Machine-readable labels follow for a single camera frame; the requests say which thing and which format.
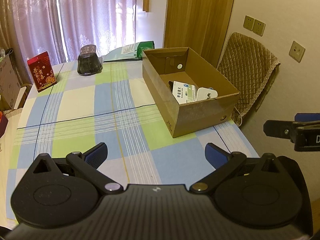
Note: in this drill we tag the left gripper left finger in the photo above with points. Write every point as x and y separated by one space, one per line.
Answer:
85 166

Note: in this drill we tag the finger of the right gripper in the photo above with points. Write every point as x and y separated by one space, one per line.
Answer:
281 129
307 117

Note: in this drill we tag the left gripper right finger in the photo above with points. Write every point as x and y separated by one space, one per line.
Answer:
225 165

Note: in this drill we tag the white power adapter plug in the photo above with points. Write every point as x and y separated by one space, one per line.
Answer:
206 94

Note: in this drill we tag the white green medicine box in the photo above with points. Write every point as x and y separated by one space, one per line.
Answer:
184 92

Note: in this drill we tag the checkered tablecloth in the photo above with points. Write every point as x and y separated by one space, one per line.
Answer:
114 107

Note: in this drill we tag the quilted chair cover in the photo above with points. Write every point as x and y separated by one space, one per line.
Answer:
252 69

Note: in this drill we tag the dark red tray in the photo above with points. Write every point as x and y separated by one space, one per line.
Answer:
3 123

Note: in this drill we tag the red gift box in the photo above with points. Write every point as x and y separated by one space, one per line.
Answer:
41 71

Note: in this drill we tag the black bowl stack wrapped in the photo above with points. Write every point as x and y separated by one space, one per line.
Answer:
88 61

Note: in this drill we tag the brown paper bag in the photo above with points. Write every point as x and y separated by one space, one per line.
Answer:
9 85

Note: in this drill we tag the brown cardboard box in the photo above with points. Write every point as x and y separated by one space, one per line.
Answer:
161 67

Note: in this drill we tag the green mailer bag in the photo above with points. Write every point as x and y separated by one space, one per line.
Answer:
130 52

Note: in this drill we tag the wooden door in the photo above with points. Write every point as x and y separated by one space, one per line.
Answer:
199 24

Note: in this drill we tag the brown drape curtain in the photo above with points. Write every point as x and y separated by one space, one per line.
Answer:
9 41

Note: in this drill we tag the pink sheer curtain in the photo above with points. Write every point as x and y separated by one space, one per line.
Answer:
63 27

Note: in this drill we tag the wall socket lower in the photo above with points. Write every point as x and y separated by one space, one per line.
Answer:
297 51

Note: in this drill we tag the wall socket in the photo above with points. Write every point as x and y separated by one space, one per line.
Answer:
297 51
258 27
248 23

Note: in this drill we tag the wall socket right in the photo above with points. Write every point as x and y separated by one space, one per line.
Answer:
258 27

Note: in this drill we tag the wall socket left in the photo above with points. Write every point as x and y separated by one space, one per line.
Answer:
248 23

